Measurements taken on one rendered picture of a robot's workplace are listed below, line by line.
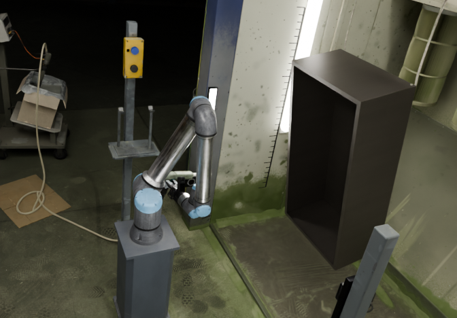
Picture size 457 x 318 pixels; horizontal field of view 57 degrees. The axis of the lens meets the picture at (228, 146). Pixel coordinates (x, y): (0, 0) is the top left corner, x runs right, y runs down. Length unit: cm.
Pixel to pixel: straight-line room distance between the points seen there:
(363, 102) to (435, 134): 176
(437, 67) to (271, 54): 124
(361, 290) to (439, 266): 218
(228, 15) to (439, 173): 202
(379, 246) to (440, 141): 262
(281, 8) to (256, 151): 111
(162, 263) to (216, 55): 137
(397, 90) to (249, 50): 113
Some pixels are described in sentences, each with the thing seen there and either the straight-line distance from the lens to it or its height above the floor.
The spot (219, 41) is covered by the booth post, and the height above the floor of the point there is 159.
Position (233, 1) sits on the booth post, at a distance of 282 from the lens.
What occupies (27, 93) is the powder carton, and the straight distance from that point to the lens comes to 415.
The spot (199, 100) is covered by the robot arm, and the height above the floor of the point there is 142.
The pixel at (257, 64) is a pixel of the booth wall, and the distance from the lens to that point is 304.
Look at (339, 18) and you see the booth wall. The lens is 331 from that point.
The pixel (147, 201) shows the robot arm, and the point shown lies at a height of 91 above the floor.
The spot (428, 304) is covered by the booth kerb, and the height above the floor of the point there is 14.
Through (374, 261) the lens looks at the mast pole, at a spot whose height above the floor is 155.
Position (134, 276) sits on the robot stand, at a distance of 253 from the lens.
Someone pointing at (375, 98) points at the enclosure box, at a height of 165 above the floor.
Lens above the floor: 229
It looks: 28 degrees down
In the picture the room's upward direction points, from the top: 9 degrees clockwise
